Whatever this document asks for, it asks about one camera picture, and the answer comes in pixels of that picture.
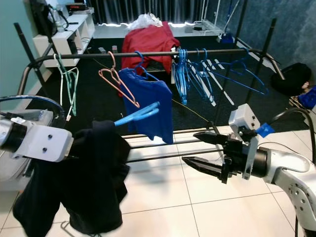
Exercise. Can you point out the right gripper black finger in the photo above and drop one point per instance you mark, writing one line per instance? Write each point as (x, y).
(205, 168)
(215, 139)

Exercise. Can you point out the black printed garment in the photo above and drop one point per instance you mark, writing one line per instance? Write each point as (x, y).
(84, 187)

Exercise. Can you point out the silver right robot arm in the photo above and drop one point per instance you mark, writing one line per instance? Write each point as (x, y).
(291, 177)

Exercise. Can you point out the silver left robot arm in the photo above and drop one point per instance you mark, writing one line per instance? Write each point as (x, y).
(20, 138)

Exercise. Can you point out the pink hanger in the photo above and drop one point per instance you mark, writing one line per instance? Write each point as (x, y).
(134, 102)

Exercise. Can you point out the white hanger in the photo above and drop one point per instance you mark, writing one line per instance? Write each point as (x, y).
(63, 94)

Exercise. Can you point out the green hanger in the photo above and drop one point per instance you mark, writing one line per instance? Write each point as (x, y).
(75, 89)

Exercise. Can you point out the blue tape tag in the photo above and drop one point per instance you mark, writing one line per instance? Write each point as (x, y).
(265, 130)

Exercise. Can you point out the black carpet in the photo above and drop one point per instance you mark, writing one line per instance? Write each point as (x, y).
(259, 106)

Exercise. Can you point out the blue shirt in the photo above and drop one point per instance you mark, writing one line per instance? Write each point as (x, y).
(150, 89)

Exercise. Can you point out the wooden pallet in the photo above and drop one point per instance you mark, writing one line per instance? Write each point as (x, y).
(296, 101)

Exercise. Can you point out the blue bag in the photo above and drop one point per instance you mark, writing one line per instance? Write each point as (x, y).
(308, 97)

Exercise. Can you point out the black soft bag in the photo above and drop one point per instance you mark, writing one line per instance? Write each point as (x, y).
(291, 78)

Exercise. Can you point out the blue dustpan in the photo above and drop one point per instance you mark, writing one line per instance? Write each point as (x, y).
(226, 38)

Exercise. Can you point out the black power adapter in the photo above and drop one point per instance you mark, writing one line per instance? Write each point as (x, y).
(197, 27)

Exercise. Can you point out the red cloth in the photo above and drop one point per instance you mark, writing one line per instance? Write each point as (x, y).
(150, 39)

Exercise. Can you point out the small grey box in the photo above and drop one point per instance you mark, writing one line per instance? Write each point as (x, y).
(101, 50)
(113, 49)

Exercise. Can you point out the white plastic bag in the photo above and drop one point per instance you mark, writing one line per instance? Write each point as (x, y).
(145, 21)

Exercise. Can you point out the black metal clothes rack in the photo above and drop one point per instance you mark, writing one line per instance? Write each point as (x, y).
(103, 57)

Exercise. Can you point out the dark curtain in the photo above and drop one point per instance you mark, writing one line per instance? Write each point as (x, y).
(153, 11)

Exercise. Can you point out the white shelf unit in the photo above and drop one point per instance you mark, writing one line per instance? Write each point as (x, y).
(52, 49)

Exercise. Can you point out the black clock red digits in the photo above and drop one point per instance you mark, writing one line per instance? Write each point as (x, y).
(78, 7)

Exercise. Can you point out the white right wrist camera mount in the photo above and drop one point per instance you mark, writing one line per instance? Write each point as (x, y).
(244, 118)

